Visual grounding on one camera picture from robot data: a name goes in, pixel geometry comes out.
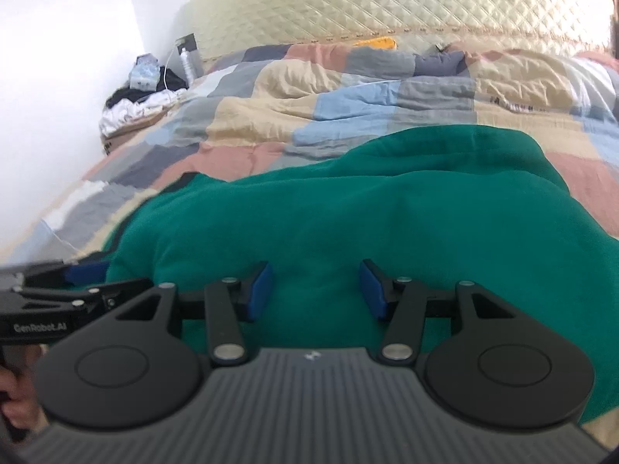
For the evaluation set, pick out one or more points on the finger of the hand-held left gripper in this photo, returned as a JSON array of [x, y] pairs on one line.
[[87, 273], [121, 292]]

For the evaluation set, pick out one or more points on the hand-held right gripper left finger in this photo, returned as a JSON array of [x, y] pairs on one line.
[[261, 290]]

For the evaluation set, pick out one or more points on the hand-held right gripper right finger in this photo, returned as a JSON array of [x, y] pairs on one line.
[[375, 290]]

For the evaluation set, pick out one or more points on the green fleece garment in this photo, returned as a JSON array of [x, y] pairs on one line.
[[338, 203]]

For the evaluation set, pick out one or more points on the pile of white and black clothes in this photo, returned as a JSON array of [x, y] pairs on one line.
[[125, 111]]

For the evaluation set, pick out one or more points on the person's left hand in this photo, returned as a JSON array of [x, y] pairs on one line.
[[19, 399]]

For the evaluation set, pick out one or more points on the cardboard box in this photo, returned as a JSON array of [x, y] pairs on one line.
[[125, 133]]

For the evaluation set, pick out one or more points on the patchwork quilt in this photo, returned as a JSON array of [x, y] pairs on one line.
[[290, 96]]

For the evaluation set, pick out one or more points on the blue plastic pack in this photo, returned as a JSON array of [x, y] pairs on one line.
[[144, 72]]

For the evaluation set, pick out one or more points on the white bottle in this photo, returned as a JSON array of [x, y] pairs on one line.
[[186, 67]]

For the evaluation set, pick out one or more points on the yellow cloth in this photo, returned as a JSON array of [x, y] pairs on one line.
[[379, 42]]

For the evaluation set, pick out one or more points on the small dark object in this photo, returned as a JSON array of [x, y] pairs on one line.
[[440, 48]]

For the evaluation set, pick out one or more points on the black and white box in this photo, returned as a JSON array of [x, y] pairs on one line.
[[188, 41]]

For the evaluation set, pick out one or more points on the cream quilted headboard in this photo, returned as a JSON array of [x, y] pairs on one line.
[[387, 0]]

